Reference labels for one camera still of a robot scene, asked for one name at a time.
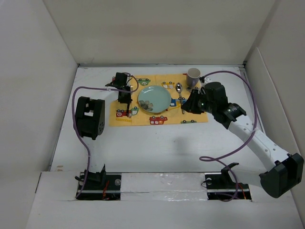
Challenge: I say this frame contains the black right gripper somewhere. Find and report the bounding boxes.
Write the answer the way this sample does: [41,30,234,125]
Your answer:
[180,89,216,114]

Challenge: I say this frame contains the silver spoon patterned handle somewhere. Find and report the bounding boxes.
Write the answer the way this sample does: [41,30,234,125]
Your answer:
[175,83,185,105]

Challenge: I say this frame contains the purple ceramic mug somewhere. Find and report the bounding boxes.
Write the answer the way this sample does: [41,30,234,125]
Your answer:
[186,68,201,88]

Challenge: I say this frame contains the silver fork patterned handle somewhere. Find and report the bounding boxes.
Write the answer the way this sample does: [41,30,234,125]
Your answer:
[126,103,132,118]

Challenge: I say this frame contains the yellow car-print cloth placemat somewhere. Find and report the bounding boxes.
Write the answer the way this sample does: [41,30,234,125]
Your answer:
[109,73,208,127]

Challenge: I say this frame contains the green floral ceramic plate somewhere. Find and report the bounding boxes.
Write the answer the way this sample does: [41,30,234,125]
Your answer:
[138,85,172,113]

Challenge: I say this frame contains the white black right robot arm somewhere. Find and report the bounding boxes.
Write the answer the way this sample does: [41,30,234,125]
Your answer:
[182,82,304,198]

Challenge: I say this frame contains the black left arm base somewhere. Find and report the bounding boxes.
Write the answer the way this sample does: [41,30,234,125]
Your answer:
[75,172,122,201]

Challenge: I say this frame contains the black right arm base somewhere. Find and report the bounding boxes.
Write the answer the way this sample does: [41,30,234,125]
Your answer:
[201,167,252,201]

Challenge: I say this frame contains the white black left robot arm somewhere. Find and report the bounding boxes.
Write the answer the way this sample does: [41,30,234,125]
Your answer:
[71,73,139,184]

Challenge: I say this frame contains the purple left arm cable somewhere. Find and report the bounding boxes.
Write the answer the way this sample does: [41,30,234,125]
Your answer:
[72,73,139,199]

